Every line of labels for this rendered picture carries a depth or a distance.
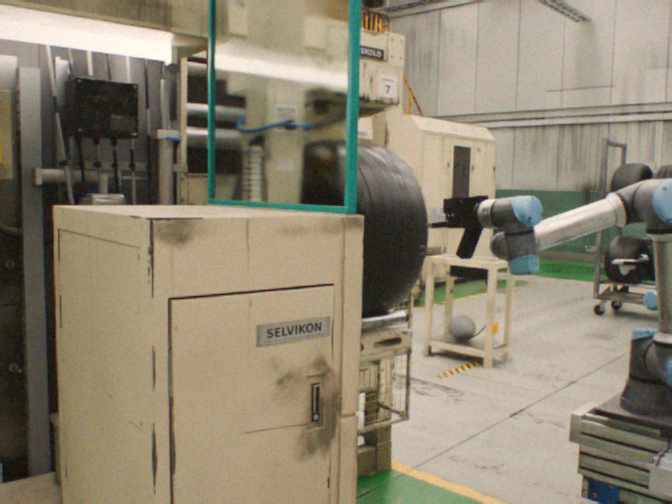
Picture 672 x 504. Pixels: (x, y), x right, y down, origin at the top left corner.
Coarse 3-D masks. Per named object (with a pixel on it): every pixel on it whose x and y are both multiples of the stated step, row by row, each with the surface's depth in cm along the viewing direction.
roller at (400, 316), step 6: (390, 312) 207; (396, 312) 208; (402, 312) 209; (366, 318) 199; (372, 318) 201; (378, 318) 202; (384, 318) 203; (390, 318) 205; (396, 318) 206; (402, 318) 208; (366, 324) 199; (372, 324) 200; (378, 324) 202; (384, 324) 204; (390, 324) 206; (396, 324) 208
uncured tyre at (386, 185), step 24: (360, 144) 199; (360, 168) 185; (384, 168) 191; (408, 168) 198; (360, 192) 182; (384, 192) 185; (408, 192) 191; (384, 216) 183; (408, 216) 188; (384, 240) 183; (408, 240) 189; (384, 264) 185; (408, 264) 191; (384, 288) 191; (408, 288) 198; (384, 312) 206
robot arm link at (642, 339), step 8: (640, 328) 181; (648, 328) 180; (632, 336) 178; (640, 336) 174; (648, 336) 173; (632, 344) 178; (640, 344) 174; (648, 344) 172; (632, 352) 178; (640, 352) 173; (632, 360) 178; (640, 360) 173; (632, 368) 178; (640, 368) 175; (640, 376) 175; (648, 376) 174
